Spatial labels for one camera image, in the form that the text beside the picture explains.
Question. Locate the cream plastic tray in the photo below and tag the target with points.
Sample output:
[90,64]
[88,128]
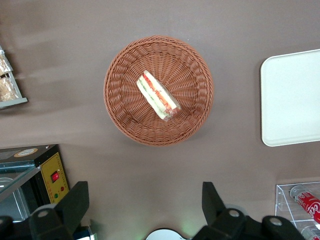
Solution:
[292,100]

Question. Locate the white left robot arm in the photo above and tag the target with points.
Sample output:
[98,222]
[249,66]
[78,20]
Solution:
[165,235]

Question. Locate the grey metal snack shelf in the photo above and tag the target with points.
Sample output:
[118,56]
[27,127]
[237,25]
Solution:
[15,101]

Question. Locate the round brown wicker basket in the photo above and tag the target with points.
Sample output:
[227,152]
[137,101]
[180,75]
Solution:
[130,100]

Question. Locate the clear acrylic can holder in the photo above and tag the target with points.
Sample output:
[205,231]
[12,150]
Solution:
[282,200]

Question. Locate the clear bag of snacks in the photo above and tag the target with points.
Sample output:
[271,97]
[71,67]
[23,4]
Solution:
[3,63]
[7,88]

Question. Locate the plastic-wrapped triangle sandwich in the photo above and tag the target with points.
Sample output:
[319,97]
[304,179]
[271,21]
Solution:
[156,95]

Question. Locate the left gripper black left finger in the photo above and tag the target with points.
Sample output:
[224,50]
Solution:
[72,205]

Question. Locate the red Coca-Cola can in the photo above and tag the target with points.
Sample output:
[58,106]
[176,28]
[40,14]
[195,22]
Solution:
[308,203]
[312,233]

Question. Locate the black food warmer cabinet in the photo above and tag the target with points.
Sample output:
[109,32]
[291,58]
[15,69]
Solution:
[47,160]

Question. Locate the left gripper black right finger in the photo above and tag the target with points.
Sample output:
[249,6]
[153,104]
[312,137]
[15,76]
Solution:
[215,207]

